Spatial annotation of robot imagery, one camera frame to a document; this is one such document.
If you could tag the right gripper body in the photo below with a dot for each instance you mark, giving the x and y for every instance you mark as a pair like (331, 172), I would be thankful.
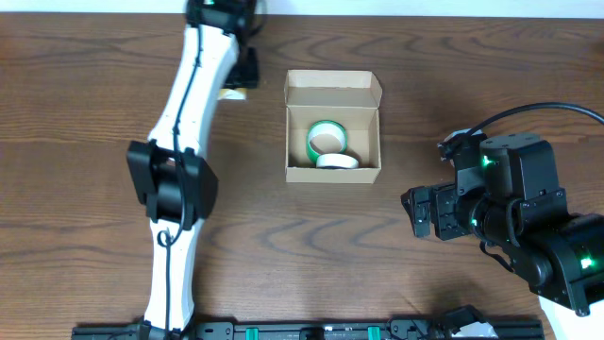
(421, 212)

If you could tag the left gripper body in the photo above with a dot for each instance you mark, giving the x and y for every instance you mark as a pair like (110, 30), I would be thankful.
(243, 69)

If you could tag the green tape roll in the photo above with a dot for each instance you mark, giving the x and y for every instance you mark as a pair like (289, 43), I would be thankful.
(325, 137)

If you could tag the brown cardboard box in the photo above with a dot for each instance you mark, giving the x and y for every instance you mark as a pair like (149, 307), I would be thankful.
(350, 98)

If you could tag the white tape roll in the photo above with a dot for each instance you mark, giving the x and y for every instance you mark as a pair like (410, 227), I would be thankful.
(336, 161)

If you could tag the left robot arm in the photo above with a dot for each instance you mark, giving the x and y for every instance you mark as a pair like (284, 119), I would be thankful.
(169, 170)

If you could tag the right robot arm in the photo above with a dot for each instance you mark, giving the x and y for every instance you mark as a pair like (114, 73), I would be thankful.
(506, 192)

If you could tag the black mounting rail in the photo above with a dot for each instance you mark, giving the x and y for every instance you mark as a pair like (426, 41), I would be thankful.
(463, 323)

